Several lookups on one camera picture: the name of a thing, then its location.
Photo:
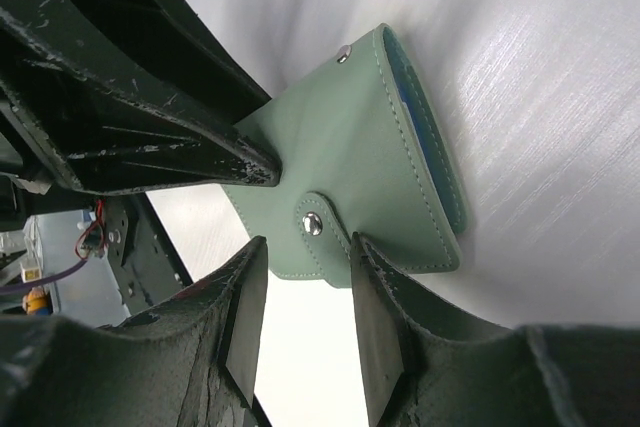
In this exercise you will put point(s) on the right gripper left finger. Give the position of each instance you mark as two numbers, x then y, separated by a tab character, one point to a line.
188	361

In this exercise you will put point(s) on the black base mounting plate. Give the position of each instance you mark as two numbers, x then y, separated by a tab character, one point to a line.
145	264

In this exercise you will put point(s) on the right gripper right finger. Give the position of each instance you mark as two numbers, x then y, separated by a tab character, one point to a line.
426	362

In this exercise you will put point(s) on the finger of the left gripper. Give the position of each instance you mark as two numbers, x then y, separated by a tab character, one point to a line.
121	96

